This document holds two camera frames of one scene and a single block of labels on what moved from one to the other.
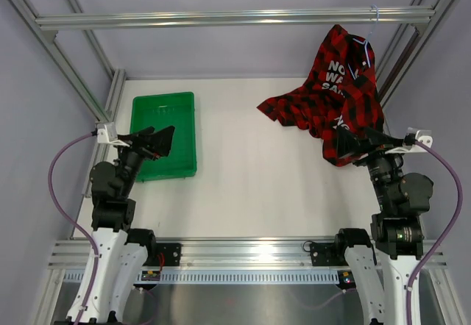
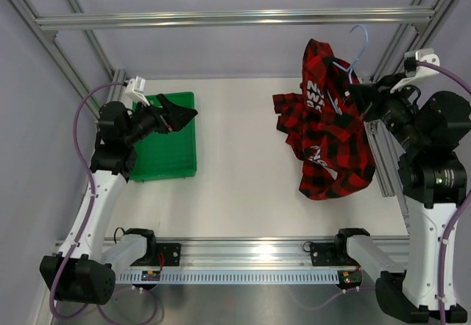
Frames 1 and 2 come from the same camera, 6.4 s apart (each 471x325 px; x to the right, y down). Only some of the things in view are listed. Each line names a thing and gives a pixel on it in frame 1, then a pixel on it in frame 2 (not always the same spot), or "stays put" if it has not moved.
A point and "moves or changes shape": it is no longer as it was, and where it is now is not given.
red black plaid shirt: [342, 92] moves or changes shape
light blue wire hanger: [366, 42] → [349, 69]
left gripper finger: [141, 134] → [168, 106]
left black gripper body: [141, 151] → [144, 123]
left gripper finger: [160, 142] → [179, 117]
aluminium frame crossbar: [338, 17] stays put
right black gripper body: [368, 147] → [385, 98]
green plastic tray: [163, 111] stays put
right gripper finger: [347, 143] → [363, 95]
